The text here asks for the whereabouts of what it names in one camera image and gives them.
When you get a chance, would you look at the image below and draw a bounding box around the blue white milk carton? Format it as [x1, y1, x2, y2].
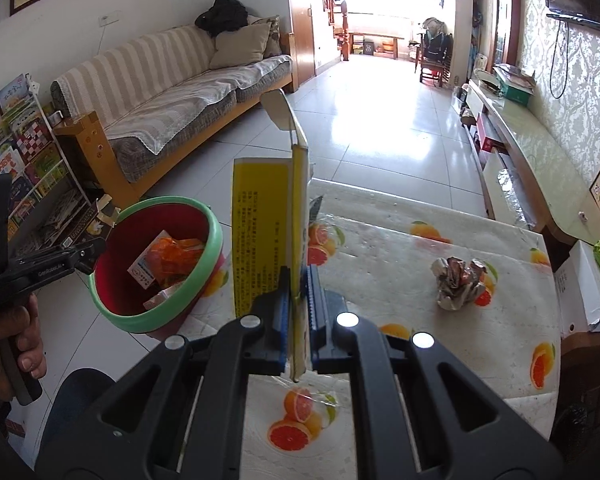
[128, 230, 173, 289]

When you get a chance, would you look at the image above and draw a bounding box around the silver foil wrapper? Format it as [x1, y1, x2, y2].
[430, 257, 486, 311]

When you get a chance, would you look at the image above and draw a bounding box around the orange blue snack bag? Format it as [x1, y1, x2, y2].
[166, 238, 206, 287]

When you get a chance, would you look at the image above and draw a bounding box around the long yellow box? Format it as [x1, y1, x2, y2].
[232, 90, 310, 380]

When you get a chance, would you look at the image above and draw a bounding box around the left hand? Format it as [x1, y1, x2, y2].
[0, 294, 47, 403]

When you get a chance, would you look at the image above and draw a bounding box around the orange print tablecloth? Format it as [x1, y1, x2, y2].
[182, 180, 560, 479]

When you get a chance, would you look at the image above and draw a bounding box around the children book rack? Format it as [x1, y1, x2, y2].
[0, 74, 102, 257]

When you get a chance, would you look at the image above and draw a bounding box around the red bin green rim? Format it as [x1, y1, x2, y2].
[88, 196, 228, 340]

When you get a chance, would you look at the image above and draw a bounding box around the white cardboard box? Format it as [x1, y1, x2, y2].
[554, 240, 600, 338]

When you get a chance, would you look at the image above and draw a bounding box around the striped covered wooden sofa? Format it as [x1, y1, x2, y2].
[50, 18, 297, 208]

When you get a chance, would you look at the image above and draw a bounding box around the long tv cabinet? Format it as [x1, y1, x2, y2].
[467, 79, 600, 245]

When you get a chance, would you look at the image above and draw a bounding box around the beige cushion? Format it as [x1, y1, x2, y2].
[209, 22, 271, 70]

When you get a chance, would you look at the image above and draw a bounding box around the green box on cabinet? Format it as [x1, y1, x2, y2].
[500, 81, 532, 107]

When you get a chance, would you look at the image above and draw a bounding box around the black clothes pile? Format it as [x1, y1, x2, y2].
[195, 0, 248, 38]

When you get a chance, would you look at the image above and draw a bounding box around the wooden chair with clothes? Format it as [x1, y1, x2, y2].
[416, 18, 454, 88]

